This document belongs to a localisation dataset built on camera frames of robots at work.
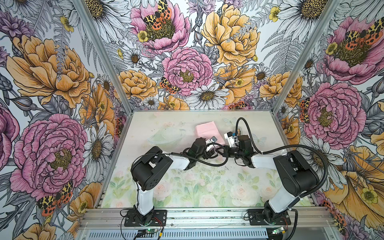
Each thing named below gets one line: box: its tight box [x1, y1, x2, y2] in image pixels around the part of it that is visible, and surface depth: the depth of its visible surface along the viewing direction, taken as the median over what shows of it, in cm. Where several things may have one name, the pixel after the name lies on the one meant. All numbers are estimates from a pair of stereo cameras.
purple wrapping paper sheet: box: [195, 121, 226, 145], surface depth 102 cm
